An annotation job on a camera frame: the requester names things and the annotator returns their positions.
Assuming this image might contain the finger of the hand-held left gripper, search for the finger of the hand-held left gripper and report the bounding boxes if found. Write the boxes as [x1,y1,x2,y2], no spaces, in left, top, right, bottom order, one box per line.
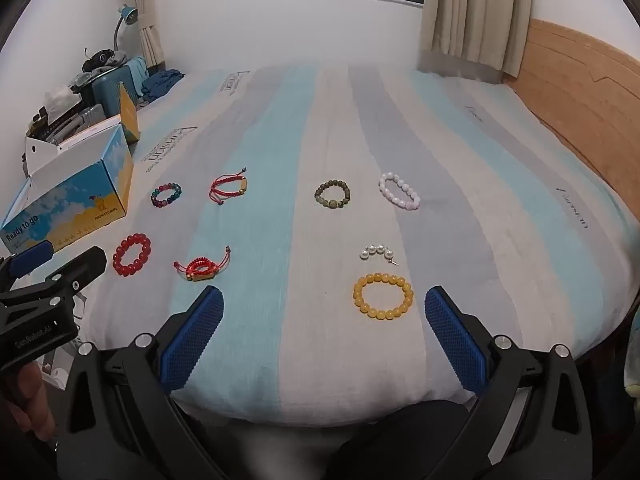
[0,240,55,286]
[42,246,108,306]

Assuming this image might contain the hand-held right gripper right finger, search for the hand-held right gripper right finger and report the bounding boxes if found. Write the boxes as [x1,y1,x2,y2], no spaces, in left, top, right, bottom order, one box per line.
[424,285,593,480]

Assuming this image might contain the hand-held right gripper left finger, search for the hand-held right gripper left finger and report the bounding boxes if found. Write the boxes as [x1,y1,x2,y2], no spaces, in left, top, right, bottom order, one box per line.
[59,285,226,480]

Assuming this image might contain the red bead bracelet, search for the red bead bracelet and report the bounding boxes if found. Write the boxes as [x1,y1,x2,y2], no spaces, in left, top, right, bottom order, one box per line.
[112,233,152,277]

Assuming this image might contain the blue and yellow cardboard box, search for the blue and yellow cardboard box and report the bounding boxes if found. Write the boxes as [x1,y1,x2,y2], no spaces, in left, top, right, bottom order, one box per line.
[0,82,142,257]

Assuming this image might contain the red cord bracelet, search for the red cord bracelet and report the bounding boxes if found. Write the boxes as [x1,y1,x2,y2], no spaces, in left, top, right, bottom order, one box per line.
[173,246,232,283]
[208,166,250,207]

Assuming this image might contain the yellow bead bracelet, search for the yellow bead bracelet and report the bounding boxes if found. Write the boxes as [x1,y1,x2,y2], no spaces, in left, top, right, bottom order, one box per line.
[352,272,415,321]

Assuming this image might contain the multicolour bead bracelet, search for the multicolour bead bracelet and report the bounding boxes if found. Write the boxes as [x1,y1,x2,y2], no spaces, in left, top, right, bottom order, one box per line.
[151,182,182,209]

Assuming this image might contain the white pearl bracelet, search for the white pearl bracelet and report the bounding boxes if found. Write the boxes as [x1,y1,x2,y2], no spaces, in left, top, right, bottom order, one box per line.
[359,243,401,267]

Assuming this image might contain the pink bead bracelet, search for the pink bead bracelet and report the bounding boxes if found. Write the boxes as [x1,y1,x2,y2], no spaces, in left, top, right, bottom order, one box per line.
[378,172,422,212]

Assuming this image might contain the green bead bracelet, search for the green bead bracelet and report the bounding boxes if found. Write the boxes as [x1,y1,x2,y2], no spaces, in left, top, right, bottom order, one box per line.
[314,178,351,210]

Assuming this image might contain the person's left hand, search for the person's left hand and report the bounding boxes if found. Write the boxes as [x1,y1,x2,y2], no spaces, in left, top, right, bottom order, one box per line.
[0,362,56,442]

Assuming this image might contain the striped bed sheet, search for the striped bed sheet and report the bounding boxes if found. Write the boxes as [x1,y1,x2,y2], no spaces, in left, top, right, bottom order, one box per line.
[75,64,633,428]

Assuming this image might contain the silver suitcase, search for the silver suitcase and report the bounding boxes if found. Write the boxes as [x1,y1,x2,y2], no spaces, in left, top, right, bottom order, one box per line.
[30,105,108,143]

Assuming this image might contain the white plastic bag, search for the white plastic bag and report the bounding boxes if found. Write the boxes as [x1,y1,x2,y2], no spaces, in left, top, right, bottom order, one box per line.
[45,85,76,111]

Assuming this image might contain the teal suitcase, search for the teal suitcase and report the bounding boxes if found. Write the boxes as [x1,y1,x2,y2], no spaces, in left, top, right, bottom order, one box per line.
[90,57,148,111]

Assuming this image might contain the pale green cloth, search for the pale green cloth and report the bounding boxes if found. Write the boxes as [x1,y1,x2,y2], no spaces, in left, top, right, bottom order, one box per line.
[625,305,640,396]

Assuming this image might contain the blue folded clothes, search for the blue folded clothes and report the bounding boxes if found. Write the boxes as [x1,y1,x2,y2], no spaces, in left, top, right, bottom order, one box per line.
[141,69,186,101]

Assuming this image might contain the black bag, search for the black bag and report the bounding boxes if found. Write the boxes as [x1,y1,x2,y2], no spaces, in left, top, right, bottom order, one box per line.
[80,49,128,73]

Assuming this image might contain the blue desk lamp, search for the blue desk lamp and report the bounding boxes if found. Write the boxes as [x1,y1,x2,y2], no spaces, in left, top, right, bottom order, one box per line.
[112,4,140,53]

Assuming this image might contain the narrow beige curtain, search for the narrow beige curtain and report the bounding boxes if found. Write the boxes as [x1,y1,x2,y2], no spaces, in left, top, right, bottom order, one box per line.
[115,0,168,73]

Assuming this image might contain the wooden headboard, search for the wooden headboard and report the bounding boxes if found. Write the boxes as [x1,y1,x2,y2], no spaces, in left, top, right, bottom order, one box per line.
[502,17,640,201]

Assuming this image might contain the wide beige curtain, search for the wide beige curtain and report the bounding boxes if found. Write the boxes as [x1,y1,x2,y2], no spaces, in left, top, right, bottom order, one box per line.
[417,0,531,83]

